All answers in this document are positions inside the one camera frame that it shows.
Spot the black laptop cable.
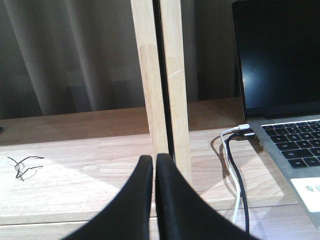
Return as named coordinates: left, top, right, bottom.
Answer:
left=224, top=131, right=256, bottom=235

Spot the white laptop cable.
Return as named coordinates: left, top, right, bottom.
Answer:
left=219, top=123, right=251, bottom=224

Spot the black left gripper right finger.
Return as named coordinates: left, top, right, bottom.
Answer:
left=155, top=153, right=256, bottom=240

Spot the black twist wire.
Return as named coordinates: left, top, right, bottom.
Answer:
left=7, top=155, right=46, bottom=182

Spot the silver laptop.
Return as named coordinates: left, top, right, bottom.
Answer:
left=232, top=0, right=320, bottom=226

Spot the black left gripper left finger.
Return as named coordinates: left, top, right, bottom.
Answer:
left=64, top=155, right=153, bottom=240

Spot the grey curtain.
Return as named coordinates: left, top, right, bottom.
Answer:
left=0, top=0, right=240, bottom=119

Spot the wooden shelf post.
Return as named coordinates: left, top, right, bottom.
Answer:
left=130, top=0, right=192, bottom=183

